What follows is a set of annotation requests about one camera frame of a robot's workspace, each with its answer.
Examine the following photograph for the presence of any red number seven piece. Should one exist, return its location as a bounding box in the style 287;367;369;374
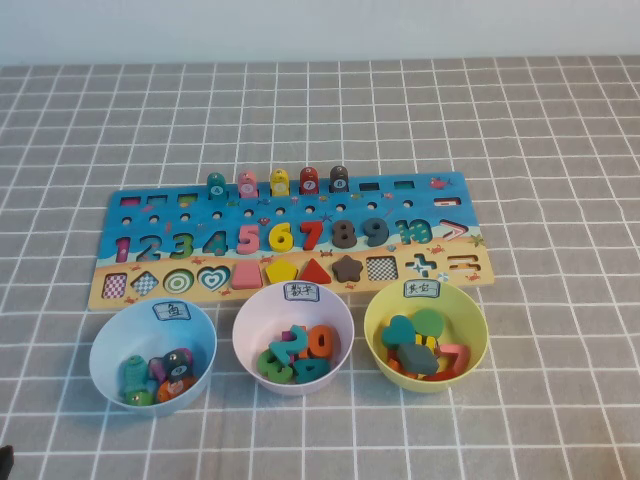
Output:
299;220;325;251

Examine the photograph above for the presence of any brown number eight piece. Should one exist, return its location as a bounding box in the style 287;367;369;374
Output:
332;218;359;250

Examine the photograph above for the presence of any red triangle piece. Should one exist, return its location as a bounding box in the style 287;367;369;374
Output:
298;257;333;284

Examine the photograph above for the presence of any colourful wooden puzzle board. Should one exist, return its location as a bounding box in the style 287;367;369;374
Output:
87;171;496;311

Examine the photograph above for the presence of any brown star piece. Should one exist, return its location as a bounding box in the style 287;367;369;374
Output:
332;254;365;283

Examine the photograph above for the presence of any yellow number six piece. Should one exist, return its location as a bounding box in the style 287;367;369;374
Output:
268;221;295;253

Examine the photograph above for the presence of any yellow pentagon piece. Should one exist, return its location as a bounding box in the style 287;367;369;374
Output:
264;259;300;285

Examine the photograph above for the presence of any red fish peg piece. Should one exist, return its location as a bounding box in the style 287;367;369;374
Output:
299;166;320;196

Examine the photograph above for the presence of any brown fish peg piece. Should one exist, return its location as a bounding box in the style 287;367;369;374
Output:
328;165;350;194

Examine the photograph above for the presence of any slate number nine piece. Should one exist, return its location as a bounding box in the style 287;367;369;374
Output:
362;217;390;247

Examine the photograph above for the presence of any pink number five piece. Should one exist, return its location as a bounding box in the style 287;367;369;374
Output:
235;223;262;255

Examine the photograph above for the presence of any pink trapezoid piece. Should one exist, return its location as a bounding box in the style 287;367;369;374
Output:
230;262;264;290

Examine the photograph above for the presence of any pale pink bowl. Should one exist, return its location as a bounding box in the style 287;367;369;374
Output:
232;282;356;397

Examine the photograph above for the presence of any orange number ten piece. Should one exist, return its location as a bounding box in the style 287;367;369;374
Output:
299;323;335;359

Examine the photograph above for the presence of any teal number two piece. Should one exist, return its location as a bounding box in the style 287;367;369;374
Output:
268;324;309;365

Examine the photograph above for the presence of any teal heart piece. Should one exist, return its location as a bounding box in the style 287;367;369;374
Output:
381;314;418;349

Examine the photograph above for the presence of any teal number four piece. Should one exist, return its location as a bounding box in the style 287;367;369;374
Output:
292;355;332;385

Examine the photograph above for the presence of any green circle piece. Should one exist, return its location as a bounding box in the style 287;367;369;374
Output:
410;307;445;339

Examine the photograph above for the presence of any green number three piece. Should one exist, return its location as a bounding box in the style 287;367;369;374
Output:
257;348;296;387

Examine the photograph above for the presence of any orange shape piece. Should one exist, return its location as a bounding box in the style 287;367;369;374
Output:
387;349;416;379

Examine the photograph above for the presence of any slate diamond piece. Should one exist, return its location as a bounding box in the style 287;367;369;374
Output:
397;342;441;376

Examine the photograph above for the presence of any yellow-green bowl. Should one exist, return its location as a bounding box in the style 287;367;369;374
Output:
363;280;489;394

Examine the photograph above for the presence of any pink greater-than sign piece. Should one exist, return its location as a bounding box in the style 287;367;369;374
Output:
434;343;472;374

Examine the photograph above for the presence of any slate fish piece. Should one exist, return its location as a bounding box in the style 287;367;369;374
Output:
162;348;194;384

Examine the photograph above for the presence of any orange fish piece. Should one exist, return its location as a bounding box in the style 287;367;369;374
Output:
156;377;194;404

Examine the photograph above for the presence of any light blue bowl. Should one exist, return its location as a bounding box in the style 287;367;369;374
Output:
88;298;218;418

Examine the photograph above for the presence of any teal striped fish piece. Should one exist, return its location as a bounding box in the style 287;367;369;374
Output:
118;354;151;401

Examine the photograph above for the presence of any grey grid tablecloth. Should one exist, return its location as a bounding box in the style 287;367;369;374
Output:
0;52;640;480

